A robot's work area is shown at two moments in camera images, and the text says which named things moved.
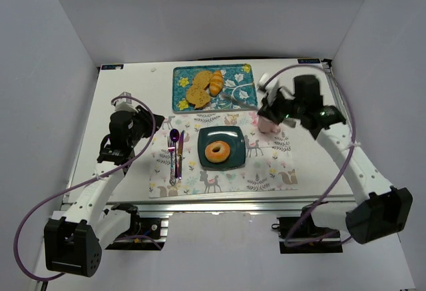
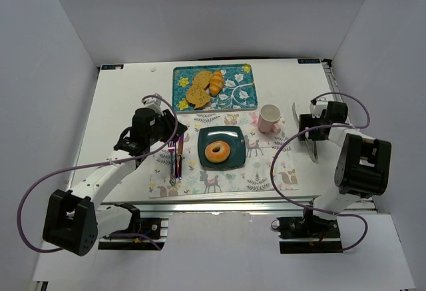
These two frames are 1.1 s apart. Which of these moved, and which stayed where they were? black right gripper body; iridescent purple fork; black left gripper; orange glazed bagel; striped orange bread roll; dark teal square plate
Moved: black right gripper body; black left gripper
Stayed: striped orange bread roll; orange glazed bagel; iridescent purple fork; dark teal square plate
